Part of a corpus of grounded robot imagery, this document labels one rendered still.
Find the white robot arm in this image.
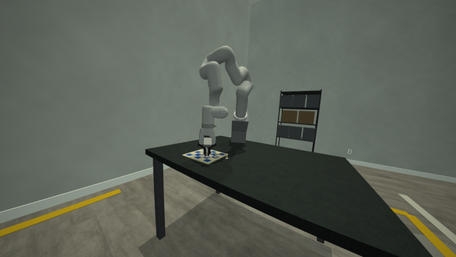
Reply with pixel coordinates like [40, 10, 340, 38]
[199, 46, 254, 129]

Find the blue and cream chessboard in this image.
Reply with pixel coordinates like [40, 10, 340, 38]
[182, 149, 229, 165]

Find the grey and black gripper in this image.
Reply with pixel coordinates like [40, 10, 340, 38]
[198, 128, 217, 156]

